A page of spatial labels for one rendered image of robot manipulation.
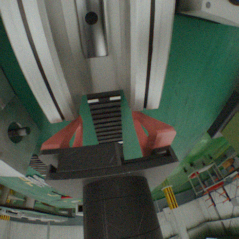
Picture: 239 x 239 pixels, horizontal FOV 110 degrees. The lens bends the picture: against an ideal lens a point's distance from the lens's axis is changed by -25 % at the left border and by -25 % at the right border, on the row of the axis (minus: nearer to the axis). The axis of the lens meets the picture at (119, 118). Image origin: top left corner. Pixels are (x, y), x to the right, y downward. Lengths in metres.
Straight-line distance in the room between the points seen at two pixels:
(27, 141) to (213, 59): 0.35
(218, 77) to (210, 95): 0.04
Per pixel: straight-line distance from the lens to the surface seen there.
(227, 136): 0.50
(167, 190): 6.45
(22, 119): 0.22
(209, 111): 0.34
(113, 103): 0.18
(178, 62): 0.20
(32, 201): 2.58
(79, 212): 1.05
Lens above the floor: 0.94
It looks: 47 degrees down
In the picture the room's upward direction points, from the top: 167 degrees clockwise
